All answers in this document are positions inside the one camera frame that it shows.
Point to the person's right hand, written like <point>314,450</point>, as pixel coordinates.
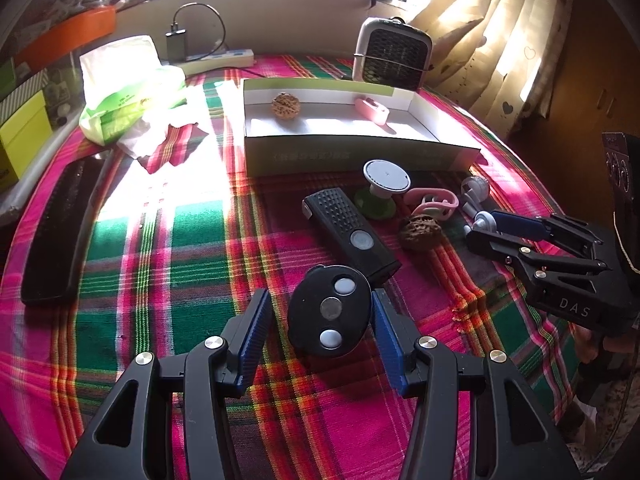
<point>595,350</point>

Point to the pink rounded plastic case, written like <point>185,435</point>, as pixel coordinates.
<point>370,110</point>

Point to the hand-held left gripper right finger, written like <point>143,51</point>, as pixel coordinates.
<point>387,340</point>

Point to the cream heart-print curtain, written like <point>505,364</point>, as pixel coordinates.
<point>500,35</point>

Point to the black charger adapter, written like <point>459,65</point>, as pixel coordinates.
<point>176,45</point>

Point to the brown walnut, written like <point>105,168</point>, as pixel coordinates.
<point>285,106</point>
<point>420,232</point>

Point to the white and green cardboard box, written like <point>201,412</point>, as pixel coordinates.
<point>340,130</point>

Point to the long black case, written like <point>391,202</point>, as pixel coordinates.
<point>55,230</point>

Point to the brown wooden cabinet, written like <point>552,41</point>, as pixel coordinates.
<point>590,60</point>

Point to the dark green box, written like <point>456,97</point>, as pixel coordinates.
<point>7,80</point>

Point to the striped box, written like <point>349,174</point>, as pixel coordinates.
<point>25,92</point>

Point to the white round mount green base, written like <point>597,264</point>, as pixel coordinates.
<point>386,175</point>

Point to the white power strip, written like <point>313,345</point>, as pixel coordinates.
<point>220,58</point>

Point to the orange box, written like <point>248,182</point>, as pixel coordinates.
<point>80,25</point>

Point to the yellow-green box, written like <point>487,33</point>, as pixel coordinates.
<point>20,135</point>

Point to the plaid tablecloth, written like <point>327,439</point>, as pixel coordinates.
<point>175,260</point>

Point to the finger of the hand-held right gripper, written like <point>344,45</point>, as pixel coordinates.
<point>520,222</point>
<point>492,242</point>

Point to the black rectangular remote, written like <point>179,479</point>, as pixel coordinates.
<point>335,215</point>

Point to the pink and white clip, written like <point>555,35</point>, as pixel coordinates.
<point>421,193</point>

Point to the black oval three-button remote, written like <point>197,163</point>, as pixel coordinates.
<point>310,320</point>

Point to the crumpled white tissue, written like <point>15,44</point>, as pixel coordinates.
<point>150,135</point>

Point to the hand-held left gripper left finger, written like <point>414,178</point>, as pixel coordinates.
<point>252,335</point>

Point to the green tissue pack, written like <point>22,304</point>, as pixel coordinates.
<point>125,105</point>

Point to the white and black desk heater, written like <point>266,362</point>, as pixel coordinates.
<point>390,55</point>

